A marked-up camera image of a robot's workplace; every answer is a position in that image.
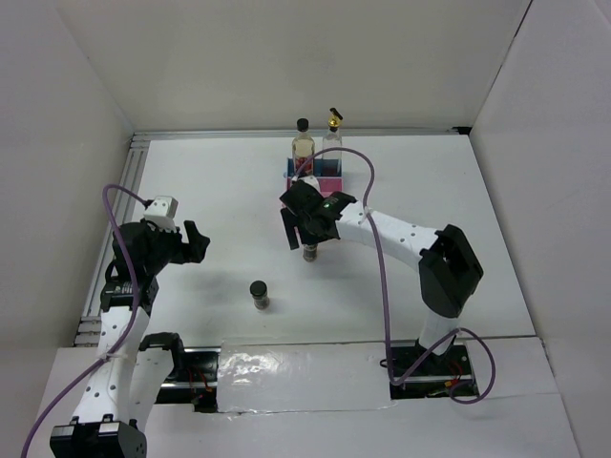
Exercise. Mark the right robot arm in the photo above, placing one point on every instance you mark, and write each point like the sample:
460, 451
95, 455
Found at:
448, 268

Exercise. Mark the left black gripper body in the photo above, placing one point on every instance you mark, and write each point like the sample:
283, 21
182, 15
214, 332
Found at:
167, 247

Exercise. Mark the pink plastic bin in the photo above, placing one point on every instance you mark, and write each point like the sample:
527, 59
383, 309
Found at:
328, 185

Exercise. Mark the small dark spice jar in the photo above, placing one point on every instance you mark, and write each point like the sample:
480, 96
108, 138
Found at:
310, 252

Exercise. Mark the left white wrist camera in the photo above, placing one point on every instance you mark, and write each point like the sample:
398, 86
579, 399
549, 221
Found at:
161, 212

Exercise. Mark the gold spout glass bottle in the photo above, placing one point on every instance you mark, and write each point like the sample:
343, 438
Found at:
333, 137

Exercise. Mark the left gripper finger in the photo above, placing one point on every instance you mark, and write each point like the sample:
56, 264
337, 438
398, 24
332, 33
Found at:
191, 229
194, 250

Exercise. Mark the black lid spice jar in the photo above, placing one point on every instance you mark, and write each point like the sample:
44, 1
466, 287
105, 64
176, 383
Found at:
259, 293

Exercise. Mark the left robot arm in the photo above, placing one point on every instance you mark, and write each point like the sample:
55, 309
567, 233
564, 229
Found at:
131, 364

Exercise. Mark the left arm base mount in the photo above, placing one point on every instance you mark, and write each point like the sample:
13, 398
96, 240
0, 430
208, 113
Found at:
195, 383

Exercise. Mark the blue plastic bin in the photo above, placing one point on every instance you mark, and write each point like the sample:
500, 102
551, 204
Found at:
321, 167

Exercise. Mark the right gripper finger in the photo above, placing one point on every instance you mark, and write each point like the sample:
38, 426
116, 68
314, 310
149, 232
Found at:
329, 231
292, 228

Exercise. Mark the black cap sauce bottle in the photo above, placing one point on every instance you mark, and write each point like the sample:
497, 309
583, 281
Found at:
303, 147

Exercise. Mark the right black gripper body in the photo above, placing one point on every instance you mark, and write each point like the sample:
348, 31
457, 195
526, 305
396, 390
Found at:
307, 235

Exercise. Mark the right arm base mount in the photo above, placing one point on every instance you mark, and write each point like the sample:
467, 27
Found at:
437, 375

